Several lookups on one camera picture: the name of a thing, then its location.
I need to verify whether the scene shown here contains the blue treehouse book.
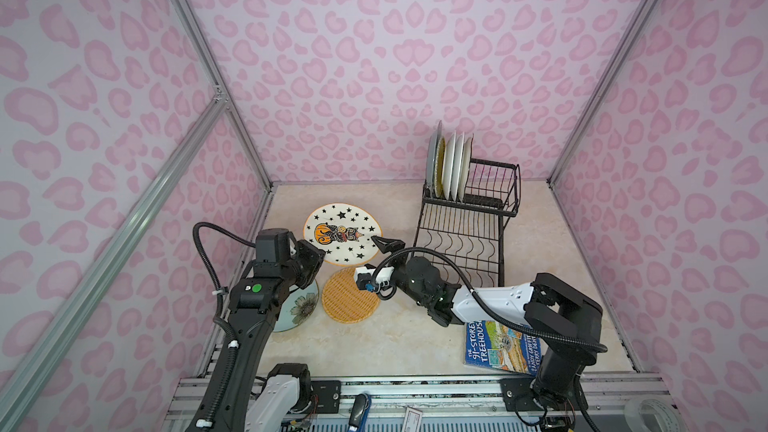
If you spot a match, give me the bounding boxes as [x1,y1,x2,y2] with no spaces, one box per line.
[464,321,543,376]

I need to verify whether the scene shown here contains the large grey-green plate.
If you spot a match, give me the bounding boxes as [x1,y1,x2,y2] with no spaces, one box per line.
[426,121,442,196]

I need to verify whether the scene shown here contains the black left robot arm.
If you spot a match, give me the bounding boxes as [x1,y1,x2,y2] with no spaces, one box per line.
[187,222,326,431]

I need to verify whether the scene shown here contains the black wire dish rack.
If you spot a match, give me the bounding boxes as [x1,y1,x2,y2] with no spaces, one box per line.
[414,158,521,287]

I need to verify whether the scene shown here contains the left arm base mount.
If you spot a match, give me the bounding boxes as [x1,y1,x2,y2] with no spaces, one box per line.
[289,379,341,415]

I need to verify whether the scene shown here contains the white plate black rings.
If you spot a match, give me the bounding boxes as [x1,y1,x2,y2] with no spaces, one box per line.
[441,130,457,202]

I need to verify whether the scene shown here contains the blue black tool handle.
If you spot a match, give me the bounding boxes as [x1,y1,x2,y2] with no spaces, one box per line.
[347,393,371,432]

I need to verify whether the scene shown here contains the light blue flower plate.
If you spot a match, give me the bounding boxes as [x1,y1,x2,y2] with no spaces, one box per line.
[274,280,320,333]

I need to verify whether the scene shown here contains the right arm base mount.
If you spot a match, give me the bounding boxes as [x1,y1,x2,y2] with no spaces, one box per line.
[500,375,581,414]

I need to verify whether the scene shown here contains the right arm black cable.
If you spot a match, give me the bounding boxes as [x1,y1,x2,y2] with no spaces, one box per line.
[368,246,609,354]

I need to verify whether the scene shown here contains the white tape roll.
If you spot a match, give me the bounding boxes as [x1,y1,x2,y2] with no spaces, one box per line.
[623,396,681,432]

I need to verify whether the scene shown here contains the yellow-green woven plate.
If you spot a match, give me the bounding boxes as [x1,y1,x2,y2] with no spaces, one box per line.
[434,137,446,199]

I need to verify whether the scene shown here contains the white plate orange sun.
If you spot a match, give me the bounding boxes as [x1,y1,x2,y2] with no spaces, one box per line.
[450,133,465,201]

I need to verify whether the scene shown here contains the aluminium frame rail front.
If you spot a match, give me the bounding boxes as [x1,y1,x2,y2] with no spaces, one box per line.
[160,375,676,432]

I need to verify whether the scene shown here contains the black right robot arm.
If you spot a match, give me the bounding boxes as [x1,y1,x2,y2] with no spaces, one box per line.
[354,236,608,412]

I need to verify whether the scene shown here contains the star pattern cat plate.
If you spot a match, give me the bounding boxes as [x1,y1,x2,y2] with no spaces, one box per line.
[302,203,382,267]

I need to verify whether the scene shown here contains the orange woven plate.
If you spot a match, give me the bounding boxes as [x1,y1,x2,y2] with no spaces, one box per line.
[321,267,380,324]

